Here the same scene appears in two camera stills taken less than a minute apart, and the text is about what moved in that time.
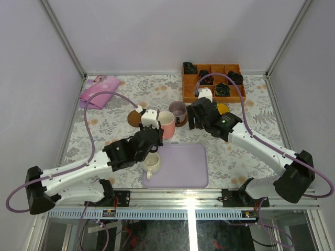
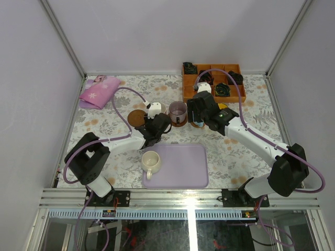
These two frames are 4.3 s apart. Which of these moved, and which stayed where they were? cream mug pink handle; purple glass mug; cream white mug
Moved: cream mug pink handle
Stayed: cream white mug; purple glass mug
